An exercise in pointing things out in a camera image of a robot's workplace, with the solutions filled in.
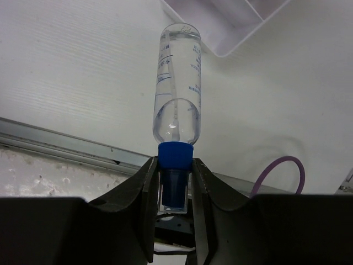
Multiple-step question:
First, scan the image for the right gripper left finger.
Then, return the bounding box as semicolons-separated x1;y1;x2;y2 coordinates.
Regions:
1;157;158;264

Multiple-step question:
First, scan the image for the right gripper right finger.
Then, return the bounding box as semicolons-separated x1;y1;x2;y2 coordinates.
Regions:
191;158;352;264

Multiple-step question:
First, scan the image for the clear blue-capped glue bottle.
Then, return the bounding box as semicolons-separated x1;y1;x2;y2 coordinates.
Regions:
152;23;201;214

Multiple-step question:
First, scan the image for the white three-compartment organizer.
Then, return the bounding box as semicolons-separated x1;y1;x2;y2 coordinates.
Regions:
161;0;289;57

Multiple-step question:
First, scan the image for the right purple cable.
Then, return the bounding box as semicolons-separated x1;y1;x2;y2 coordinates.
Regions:
249;156;306;198

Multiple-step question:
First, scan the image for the front aluminium rail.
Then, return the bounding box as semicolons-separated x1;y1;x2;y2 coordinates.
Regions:
0;117;282;195

